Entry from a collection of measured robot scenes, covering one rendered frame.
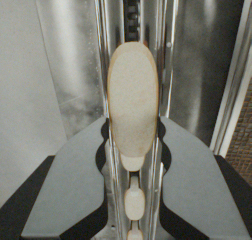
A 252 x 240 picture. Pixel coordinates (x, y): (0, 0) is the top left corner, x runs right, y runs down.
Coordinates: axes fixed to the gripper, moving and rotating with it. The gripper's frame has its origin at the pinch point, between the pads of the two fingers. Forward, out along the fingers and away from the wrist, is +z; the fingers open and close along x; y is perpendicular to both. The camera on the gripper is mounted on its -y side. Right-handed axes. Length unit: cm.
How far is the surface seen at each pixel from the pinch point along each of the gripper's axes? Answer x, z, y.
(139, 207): 0.9, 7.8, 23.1
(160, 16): 2.8, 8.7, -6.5
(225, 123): 9.4, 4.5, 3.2
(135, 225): 0.1, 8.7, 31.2
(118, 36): -1.4, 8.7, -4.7
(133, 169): -0.2, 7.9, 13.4
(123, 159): -1.5, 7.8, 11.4
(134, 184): -0.1, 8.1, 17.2
